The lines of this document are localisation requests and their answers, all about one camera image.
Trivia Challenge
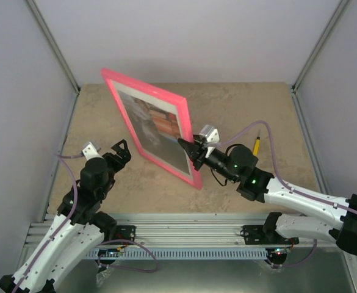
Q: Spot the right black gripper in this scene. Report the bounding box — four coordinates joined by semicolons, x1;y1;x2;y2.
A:
179;132;239;183

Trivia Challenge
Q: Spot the cat and books photo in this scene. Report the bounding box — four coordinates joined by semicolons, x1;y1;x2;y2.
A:
118;91;190;175

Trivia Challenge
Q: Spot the pink wooden photo frame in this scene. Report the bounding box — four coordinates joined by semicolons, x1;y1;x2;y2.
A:
101;68;203;190

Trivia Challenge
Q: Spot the yellow handled screwdriver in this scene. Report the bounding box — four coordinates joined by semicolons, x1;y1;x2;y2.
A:
253;130;261;156

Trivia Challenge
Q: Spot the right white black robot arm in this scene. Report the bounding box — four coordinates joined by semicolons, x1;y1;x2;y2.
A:
178;136;357;256

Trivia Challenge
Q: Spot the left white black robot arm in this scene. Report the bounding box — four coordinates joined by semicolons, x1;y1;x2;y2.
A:
0;140;131;292

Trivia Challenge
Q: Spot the clear plastic bag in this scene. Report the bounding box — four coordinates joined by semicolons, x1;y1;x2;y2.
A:
96;267;112;288

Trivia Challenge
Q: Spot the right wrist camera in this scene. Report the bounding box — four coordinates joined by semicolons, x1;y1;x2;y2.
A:
198;125;220;158

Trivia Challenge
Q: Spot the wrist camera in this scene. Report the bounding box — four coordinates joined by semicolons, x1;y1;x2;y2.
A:
198;125;220;158
81;141;101;161

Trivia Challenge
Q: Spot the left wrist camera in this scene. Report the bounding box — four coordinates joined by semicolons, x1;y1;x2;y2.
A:
81;141;101;161

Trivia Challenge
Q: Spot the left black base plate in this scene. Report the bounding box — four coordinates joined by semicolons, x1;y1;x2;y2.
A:
112;225;136;246

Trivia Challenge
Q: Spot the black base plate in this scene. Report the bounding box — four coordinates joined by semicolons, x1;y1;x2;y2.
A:
112;225;136;246
240;225;270;245

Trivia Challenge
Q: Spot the aluminium rail base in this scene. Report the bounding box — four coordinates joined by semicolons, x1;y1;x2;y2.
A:
24;212;357;248

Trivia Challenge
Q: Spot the left aluminium corner post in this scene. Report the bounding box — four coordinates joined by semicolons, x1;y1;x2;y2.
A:
24;0;81;95

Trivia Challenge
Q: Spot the aluminium corner post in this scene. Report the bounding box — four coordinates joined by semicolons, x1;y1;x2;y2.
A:
290;0;352;94
24;0;81;95

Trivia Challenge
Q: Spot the grey slotted cable duct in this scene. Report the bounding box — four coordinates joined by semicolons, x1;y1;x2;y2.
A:
84;247;269;261

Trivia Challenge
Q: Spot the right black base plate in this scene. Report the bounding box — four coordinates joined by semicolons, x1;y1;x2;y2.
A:
240;225;270;245

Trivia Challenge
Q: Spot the right aluminium corner post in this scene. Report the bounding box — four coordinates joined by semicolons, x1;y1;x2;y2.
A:
290;0;352;94

